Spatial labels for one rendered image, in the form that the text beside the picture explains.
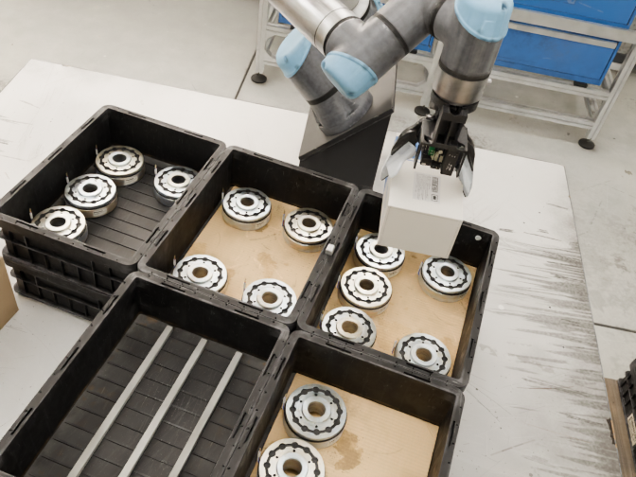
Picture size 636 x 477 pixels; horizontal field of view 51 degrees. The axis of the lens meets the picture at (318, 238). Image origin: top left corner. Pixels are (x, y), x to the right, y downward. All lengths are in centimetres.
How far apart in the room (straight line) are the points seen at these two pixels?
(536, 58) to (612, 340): 133
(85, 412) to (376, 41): 73
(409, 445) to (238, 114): 113
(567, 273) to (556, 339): 22
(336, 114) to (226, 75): 188
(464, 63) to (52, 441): 83
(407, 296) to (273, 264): 28
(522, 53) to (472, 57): 231
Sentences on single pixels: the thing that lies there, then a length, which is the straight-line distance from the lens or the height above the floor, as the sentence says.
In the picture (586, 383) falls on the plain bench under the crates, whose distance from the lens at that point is 153.
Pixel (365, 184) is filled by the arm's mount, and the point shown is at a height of 75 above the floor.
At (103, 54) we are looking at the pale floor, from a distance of 356.
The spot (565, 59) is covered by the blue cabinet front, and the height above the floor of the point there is 42.
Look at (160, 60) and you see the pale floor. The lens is 351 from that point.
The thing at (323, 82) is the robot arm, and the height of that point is 100.
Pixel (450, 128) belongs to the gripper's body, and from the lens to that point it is 99.
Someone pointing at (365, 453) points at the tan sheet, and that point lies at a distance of 113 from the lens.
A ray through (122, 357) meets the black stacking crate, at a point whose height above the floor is 83.
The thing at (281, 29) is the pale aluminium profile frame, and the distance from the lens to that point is 323.
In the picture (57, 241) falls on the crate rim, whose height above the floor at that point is 93.
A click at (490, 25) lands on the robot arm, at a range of 93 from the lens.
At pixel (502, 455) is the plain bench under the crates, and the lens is 136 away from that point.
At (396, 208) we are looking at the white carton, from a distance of 105.
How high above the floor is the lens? 182
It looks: 45 degrees down
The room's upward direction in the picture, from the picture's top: 11 degrees clockwise
